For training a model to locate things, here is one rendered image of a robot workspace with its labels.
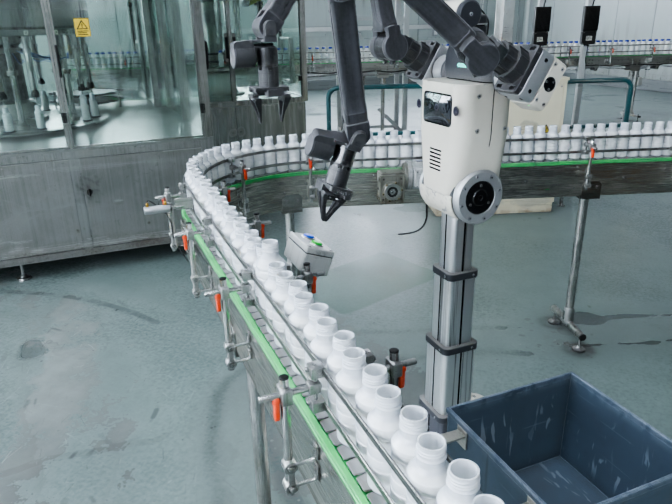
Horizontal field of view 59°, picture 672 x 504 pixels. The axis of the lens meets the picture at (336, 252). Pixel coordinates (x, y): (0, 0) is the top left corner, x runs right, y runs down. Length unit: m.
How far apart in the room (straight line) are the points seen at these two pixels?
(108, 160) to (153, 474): 2.43
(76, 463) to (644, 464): 2.14
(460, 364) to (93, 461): 1.56
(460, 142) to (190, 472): 1.67
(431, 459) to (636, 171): 2.69
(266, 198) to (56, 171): 1.97
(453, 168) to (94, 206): 3.20
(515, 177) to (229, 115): 3.96
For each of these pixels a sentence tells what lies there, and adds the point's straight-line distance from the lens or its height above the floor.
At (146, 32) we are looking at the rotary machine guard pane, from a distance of 4.37.
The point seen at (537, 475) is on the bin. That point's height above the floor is 0.73.
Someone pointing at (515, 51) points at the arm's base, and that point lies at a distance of 1.53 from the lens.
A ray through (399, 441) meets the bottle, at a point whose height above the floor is 1.13.
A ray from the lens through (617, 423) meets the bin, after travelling 1.34.
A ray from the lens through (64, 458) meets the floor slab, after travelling 2.83.
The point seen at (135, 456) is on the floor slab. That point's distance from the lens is 2.73.
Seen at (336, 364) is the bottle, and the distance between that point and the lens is 1.01.
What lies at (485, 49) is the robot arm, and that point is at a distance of 1.45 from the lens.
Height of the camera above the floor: 1.66
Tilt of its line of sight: 21 degrees down
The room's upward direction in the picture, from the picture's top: 1 degrees counter-clockwise
